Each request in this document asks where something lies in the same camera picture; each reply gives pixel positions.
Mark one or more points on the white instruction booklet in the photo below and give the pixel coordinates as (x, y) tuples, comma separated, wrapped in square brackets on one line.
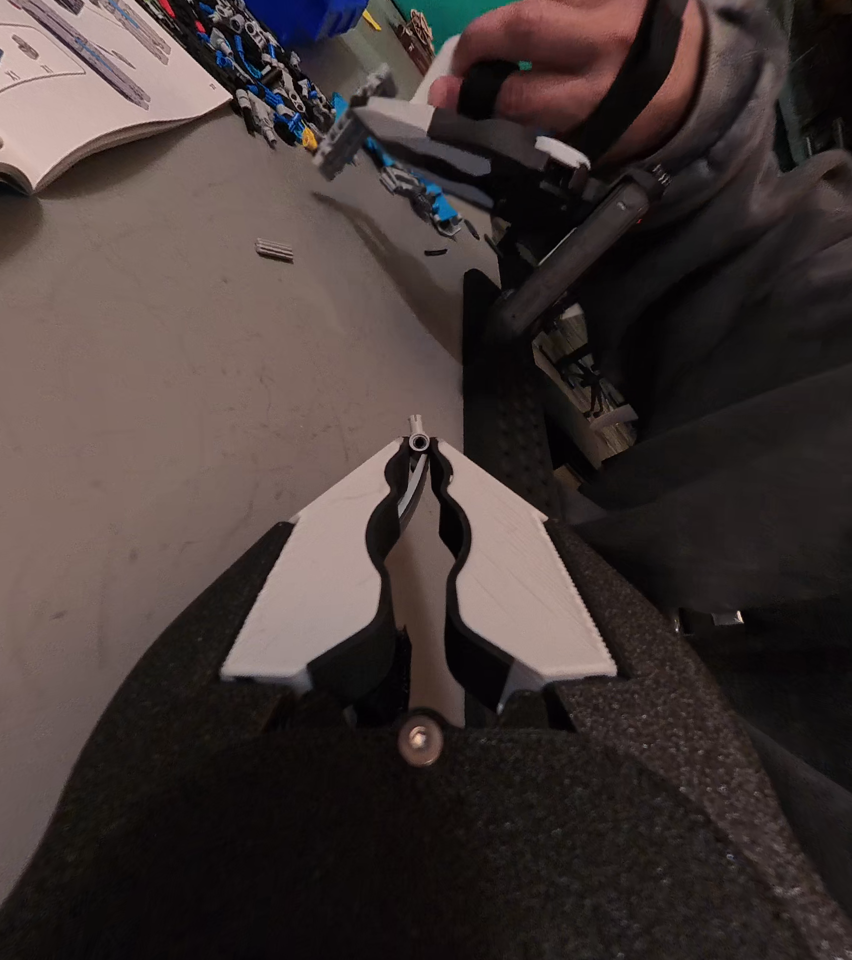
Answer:
[(58, 90)]

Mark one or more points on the person's right forearm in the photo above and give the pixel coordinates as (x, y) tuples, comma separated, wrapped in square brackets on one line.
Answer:
[(733, 112)]

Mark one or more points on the pile of small colourful pieces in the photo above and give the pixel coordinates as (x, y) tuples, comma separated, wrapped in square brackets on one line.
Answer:
[(261, 60)]

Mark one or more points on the grey panel with holes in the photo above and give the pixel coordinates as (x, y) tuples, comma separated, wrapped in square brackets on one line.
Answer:
[(355, 127)]

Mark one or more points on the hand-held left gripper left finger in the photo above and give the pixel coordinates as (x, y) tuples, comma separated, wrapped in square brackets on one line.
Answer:
[(306, 592)]

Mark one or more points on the dark perforated foam pad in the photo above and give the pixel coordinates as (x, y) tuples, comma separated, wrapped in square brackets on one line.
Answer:
[(508, 412)]

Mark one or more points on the yellow sticky note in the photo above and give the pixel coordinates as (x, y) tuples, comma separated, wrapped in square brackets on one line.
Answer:
[(371, 20)]

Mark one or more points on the wooden skeleton model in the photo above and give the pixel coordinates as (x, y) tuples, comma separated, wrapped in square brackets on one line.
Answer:
[(415, 37)]

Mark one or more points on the grey desk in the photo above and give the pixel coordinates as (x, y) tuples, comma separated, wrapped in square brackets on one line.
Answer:
[(133, 450)]

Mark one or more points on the small grey connector piece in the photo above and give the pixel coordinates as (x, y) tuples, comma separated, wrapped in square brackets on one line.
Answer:
[(418, 439)]

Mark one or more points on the person's right hand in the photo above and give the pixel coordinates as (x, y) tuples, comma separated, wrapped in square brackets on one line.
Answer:
[(561, 45)]

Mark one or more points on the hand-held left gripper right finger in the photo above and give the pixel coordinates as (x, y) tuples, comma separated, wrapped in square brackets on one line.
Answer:
[(527, 592)]

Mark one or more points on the blue plastic bin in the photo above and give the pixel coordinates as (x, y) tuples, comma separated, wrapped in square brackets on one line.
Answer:
[(306, 15)]

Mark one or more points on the green tote bag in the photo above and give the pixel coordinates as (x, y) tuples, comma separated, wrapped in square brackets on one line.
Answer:
[(456, 7)]

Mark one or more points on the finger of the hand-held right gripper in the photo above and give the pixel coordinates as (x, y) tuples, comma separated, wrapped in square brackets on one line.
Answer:
[(396, 118), (433, 154)]

